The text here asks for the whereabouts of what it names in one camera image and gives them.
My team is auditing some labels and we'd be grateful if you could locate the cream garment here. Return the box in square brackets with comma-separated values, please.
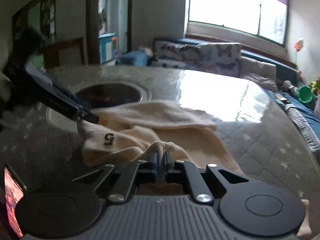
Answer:
[77, 100, 242, 173]

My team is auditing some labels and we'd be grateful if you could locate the round black induction cooktop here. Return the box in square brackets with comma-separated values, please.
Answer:
[76, 81, 152, 109]

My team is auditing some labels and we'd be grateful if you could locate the window with green frame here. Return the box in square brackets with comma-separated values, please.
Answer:
[188, 0, 289, 45]

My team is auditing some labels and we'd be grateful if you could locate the plush toy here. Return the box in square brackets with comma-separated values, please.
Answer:
[308, 77, 320, 95]

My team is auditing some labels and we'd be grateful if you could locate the dark wooden door frame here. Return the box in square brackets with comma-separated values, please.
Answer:
[86, 0, 132, 64]

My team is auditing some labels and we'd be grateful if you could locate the butterfly print cushion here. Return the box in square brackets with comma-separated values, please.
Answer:
[151, 41, 241, 77]

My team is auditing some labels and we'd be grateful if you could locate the beige pillow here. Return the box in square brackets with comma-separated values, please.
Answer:
[239, 56, 278, 92]

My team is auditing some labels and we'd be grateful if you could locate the phone with lit screen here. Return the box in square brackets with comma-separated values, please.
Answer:
[4, 164, 27, 238]

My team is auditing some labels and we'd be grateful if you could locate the green plastic basin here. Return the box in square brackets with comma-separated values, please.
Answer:
[298, 85, 313, 104]

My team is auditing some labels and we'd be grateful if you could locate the blue folded blanket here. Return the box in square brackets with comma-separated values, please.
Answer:
[116, 50, 148, 66]

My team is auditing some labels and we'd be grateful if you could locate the colourful pinwheel toy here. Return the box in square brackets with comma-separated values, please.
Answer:
[294, 38, 304, 64]

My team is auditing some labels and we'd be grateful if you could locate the grey quilted star tablecloth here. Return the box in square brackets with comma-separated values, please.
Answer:
[0, 63, 320, 240]

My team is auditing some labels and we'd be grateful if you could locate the dark wooden cabinet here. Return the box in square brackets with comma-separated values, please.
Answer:
[11, 0, 85, 70]

